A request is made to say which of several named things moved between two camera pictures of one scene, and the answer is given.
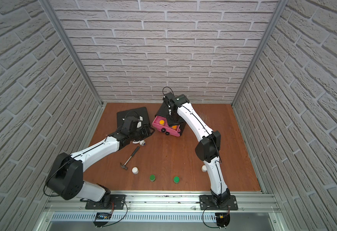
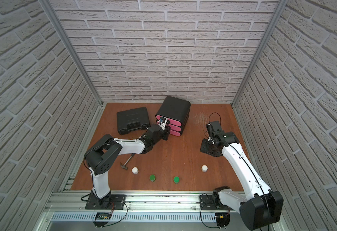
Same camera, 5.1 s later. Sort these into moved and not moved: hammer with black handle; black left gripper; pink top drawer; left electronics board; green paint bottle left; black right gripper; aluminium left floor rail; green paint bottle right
Moved: pink top drawer; black left gripper; black right gripper
Not moved: aluminium left floor rail; left electronics board; green paint bottle right; green paint bottle left; hammer with black handle
